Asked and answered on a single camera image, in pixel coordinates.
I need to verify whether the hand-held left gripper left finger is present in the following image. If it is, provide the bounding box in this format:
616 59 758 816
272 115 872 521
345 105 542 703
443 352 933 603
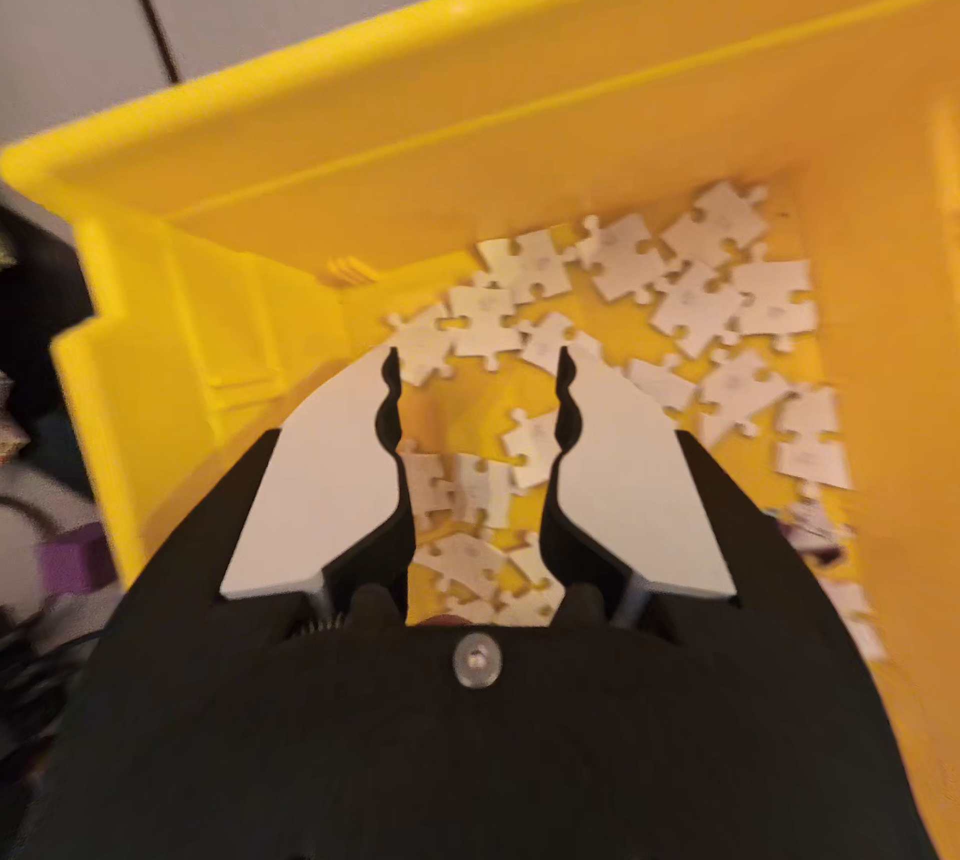
219 347 417 627

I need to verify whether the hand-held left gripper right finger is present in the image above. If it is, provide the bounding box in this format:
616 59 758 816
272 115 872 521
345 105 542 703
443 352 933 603
538 346 738 627

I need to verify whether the pile of white puzzle pieces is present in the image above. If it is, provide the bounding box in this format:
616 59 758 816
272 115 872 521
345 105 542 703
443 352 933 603
386 181 890 662

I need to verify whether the yellow plastic bin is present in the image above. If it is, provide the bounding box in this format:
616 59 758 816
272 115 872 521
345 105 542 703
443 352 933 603
0 0 960 860

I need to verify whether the printed puzzle piece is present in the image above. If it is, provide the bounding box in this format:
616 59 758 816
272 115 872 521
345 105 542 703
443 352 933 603
780 500 852 567

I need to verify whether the purple box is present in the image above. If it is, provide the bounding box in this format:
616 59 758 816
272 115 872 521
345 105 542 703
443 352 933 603
37 522 117 599

